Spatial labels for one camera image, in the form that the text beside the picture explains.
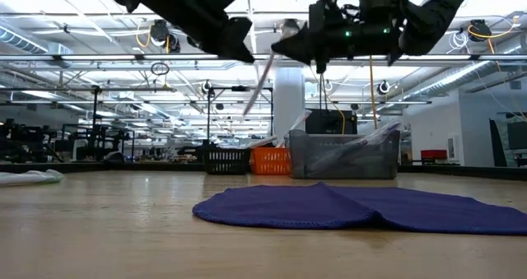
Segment black monitor screen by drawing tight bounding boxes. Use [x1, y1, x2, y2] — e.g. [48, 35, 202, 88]
[305, 108, 358, 136]

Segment yellow hanging rope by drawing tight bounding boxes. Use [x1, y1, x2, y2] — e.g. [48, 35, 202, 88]
[369, 56, 379, 132]

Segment pale pink toothbrush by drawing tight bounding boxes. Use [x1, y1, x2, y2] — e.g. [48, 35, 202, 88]
[242, 18, 300, 118]

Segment black plastic basket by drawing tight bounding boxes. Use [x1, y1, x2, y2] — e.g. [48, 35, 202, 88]
[203, 145, 251, 176]

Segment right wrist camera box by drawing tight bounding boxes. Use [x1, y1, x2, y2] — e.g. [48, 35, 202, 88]
[353, 0, 403, 22]

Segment black coiled cable loop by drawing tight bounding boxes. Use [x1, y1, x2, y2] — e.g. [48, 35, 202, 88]
[150, 62, 170, 77]

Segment grey plastic basket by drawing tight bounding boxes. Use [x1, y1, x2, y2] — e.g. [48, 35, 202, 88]
[287, 128, 401, 180]

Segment black table edge rail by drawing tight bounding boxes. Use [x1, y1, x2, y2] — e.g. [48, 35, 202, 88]
[397, 165, 527, 181]

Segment black hanging cables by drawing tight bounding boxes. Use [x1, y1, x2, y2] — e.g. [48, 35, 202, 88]
[319, 72, 330, 111]

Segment purple toothbrush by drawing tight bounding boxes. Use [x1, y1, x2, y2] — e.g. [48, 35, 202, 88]
[316, 120, 403, 174]

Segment purple knitted cloth mat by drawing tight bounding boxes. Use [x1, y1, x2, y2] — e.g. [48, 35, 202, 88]
[192, 182, 527, 237]

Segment black background workstations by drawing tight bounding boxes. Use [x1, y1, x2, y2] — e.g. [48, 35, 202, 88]
[0, 118, 137, 165]

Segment black metal frame stand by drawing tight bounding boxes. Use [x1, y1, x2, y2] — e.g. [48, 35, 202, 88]
[207, 86, 274, 146]

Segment dark wall panel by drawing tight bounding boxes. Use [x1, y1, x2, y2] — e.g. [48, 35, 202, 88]
[488, 118, 527, 168]

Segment orange plastic basket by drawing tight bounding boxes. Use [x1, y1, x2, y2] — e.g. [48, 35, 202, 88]
[250, 146, 292, 176]

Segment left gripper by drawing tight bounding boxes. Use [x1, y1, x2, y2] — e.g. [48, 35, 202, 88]
[139, 0, 255, 64]

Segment white building pillar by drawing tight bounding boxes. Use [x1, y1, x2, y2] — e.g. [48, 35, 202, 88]
[273, 67, 306, 147]

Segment red box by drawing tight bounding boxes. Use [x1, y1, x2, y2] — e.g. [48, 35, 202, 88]
[420, 149, 449, 162]

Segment red toothbrush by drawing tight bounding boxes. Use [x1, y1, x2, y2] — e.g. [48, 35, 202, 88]
[274, 109, 313, 149]

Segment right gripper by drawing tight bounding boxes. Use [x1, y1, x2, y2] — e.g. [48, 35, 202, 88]
[270, 0, 404, 75]

